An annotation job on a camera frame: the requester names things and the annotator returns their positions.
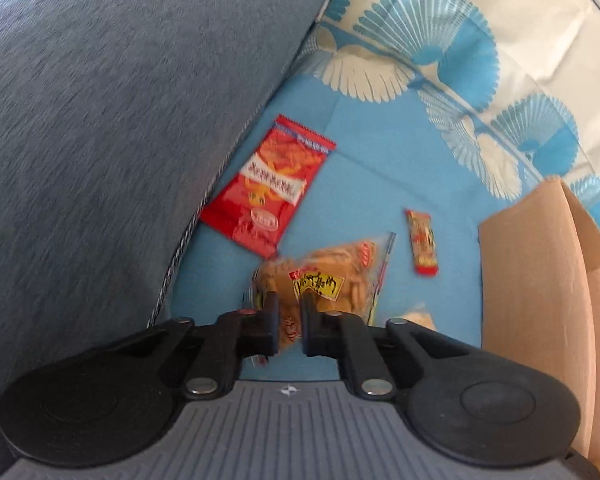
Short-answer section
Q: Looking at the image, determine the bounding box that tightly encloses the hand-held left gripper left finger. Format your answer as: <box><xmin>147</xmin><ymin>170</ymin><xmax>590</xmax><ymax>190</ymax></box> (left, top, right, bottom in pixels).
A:
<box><xmin>97</xmin><ymin>291</ymin><xmax>281</xmax><ymax>402</ymax></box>

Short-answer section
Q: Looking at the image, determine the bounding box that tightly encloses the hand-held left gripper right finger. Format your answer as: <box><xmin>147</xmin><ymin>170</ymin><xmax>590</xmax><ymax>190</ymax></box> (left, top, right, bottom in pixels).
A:
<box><xmin>300</xmin><ymin>292</ymin><xmax>477</xmax><ymax>402</ymax></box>

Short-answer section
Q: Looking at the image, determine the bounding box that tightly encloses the clear bag of biscuits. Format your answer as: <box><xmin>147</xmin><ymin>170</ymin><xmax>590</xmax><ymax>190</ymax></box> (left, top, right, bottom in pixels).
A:
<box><xmin>245</xmin><ymin>232</ymin><xmax>398</xmax><ymax>361</ymax></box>

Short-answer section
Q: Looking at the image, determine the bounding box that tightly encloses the cardboard box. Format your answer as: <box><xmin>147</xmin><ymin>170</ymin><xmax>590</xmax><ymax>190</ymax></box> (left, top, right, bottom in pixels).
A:
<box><xmin>478</xmin><ymin>177</ymin><xmax>600</xmax><ymax>480</ymax></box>

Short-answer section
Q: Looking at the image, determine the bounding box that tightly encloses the large red snack packet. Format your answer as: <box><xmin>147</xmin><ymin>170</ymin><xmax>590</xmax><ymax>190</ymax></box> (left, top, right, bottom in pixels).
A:
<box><xmin>200</xmin><ymin>115</ymin><xmax>337</xmax><ymax>260</ymax></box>

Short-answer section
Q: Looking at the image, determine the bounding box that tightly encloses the small red orange snack packet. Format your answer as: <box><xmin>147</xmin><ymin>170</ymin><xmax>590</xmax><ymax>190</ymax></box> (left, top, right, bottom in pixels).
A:
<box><xmin>405</xmin><ymin>208</ymin><xmax>440</xmax><ymax>277</ymax></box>

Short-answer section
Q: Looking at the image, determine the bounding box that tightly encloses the blue fan print blanket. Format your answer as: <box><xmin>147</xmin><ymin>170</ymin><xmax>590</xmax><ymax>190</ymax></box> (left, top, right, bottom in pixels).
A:
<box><xmin>170</xmin><ymin>0</ymin><xmax>600</xmax><ymax>381</ymax></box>

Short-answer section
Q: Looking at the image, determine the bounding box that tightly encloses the grey blue sofa cushion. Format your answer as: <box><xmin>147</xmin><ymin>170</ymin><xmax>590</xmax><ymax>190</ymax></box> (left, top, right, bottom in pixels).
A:
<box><xmin>0</xmin><ymin>0</ymin><xmax>342</xmax><ymax>480</ymax></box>

